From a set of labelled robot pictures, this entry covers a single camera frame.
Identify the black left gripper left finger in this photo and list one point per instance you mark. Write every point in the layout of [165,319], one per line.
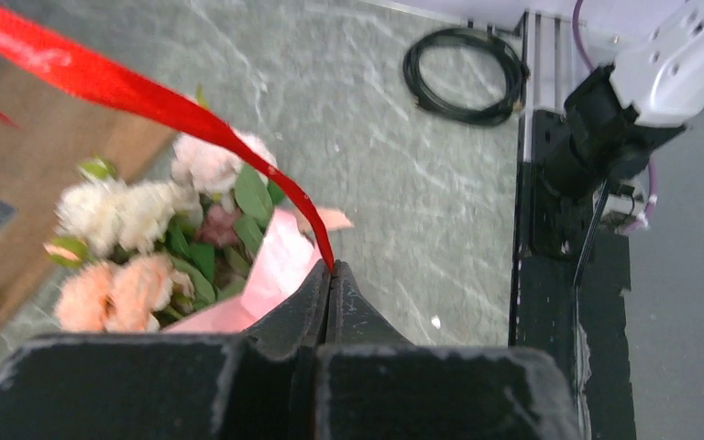
[159,386]

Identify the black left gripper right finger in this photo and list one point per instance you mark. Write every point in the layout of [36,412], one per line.
[400,391]

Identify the red ribbon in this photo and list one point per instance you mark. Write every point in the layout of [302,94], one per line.
[85,74]

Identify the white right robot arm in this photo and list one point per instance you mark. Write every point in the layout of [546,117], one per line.
[624,111]

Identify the wooden board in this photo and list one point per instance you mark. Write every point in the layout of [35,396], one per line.
[48,134]

